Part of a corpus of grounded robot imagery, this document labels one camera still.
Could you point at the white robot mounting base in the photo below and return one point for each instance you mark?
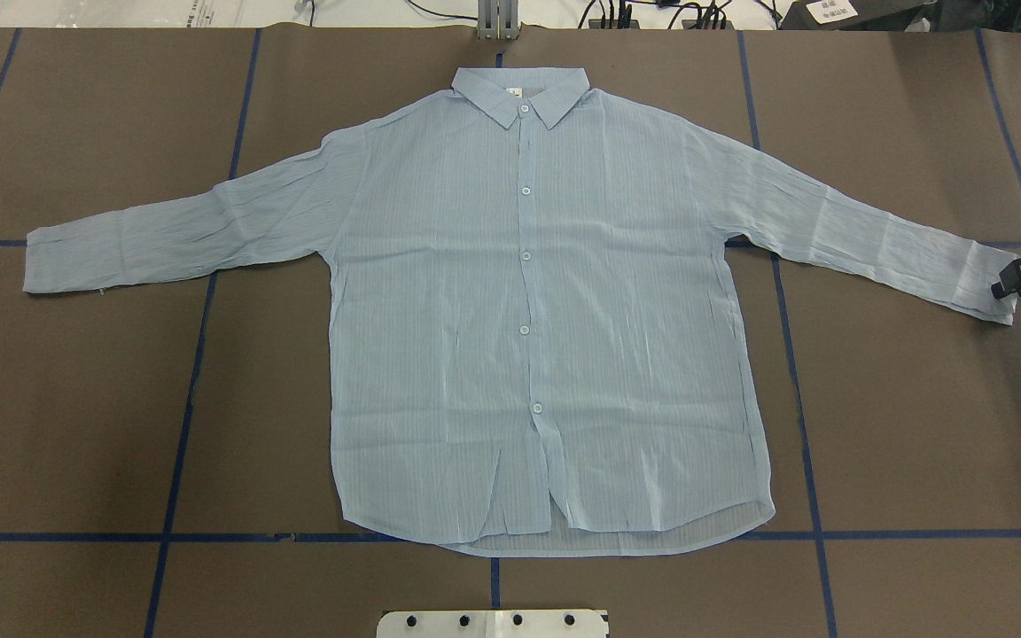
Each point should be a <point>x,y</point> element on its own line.
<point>496,623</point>

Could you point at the light blue button-up shirt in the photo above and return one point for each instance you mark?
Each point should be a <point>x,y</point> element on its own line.
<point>536,344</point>

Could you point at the grey aluminium frame post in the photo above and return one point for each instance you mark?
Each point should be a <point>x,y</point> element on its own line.
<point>498,20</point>

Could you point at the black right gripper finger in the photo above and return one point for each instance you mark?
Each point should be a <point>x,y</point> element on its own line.
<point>1009,282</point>

